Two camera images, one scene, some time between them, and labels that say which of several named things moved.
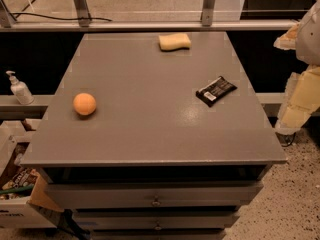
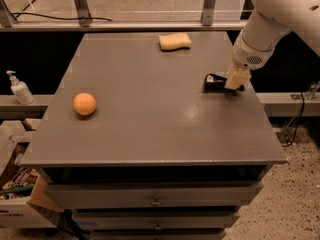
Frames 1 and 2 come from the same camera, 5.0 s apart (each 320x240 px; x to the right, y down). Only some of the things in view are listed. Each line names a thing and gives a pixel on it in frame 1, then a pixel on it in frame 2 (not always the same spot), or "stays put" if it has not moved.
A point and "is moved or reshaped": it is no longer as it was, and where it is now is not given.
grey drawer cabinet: [154, 136] stays put
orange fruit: [84, 104] stays put
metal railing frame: [208, 21] stays put
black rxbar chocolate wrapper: [215, 90] is moved or reshaped
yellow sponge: [174, 41] stays put
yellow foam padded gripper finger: [301, 100] to [236, 76]
